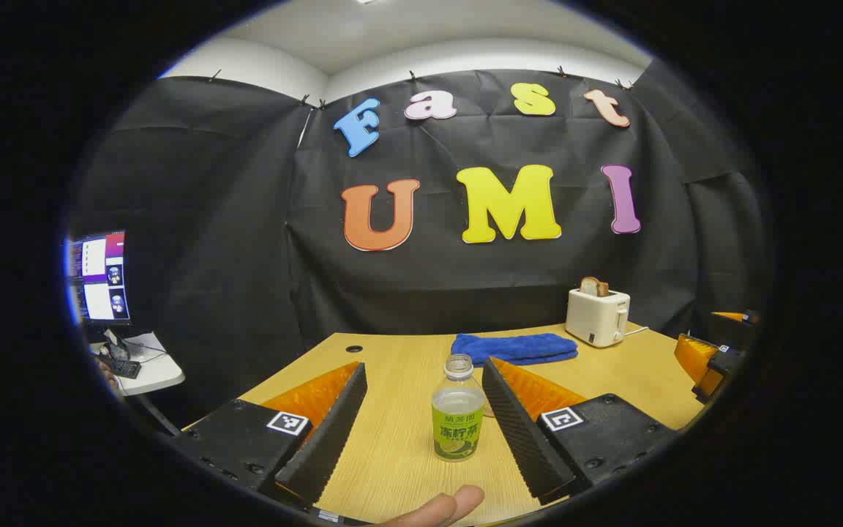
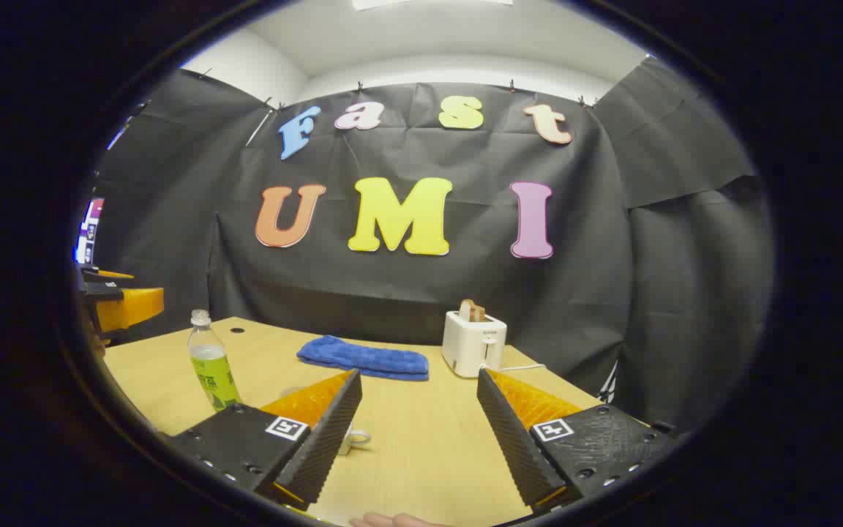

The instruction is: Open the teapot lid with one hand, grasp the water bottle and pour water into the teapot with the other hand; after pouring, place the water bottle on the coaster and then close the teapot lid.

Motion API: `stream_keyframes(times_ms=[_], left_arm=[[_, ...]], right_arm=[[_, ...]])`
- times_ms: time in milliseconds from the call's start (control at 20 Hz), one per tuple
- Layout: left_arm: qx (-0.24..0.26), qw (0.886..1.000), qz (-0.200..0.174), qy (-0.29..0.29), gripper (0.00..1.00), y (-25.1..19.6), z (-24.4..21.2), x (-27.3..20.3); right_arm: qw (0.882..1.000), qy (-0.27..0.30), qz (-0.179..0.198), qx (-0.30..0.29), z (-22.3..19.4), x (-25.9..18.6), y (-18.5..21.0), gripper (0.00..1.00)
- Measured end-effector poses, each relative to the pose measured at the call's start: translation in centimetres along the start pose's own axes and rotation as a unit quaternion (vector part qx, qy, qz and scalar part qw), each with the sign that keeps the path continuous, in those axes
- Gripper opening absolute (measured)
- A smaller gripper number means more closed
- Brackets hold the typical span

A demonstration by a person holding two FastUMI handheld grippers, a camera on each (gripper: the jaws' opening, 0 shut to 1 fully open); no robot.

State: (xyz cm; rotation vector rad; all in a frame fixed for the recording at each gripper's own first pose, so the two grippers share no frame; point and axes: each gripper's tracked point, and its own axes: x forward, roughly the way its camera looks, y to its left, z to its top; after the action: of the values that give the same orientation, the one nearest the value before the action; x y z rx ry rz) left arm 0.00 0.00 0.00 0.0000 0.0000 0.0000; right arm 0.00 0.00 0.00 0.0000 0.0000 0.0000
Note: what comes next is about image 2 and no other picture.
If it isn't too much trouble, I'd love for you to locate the blue folded towel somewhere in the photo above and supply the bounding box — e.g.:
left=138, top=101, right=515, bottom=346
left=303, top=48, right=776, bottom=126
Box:
left=296, top=335, right=430, bottom=382

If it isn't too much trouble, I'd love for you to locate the black backdrop cloth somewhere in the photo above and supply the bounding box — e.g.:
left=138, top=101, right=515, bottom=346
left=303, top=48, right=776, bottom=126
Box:
left=89, top=55, right=775, bottom=433

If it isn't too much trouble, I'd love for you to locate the computer monitor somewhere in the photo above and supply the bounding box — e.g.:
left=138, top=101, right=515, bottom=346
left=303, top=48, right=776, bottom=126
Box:
left=76, top=198, right=105, bottom=266

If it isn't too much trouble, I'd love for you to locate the white toaster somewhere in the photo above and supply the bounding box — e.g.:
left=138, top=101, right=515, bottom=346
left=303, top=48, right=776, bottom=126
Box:
left=441, top=310, right=508, bottom=379

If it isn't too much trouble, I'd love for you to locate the white ceramic teacup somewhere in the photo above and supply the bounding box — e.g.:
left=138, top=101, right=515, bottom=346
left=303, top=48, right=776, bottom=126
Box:
left=337, top=425, right=372, bottom=456

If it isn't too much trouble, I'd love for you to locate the green label water bottle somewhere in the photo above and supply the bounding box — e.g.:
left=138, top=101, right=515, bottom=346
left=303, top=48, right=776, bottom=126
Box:
left=187, top=309, right=241, bottom=412

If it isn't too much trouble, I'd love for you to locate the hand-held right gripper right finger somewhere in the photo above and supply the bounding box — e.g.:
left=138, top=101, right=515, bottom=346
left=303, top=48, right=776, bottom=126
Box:
left=476, top=368, right=686, bottom=515

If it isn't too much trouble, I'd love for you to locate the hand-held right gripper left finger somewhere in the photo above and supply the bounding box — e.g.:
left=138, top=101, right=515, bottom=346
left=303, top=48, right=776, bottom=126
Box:
left=170, top=368, right=364, bottom=512

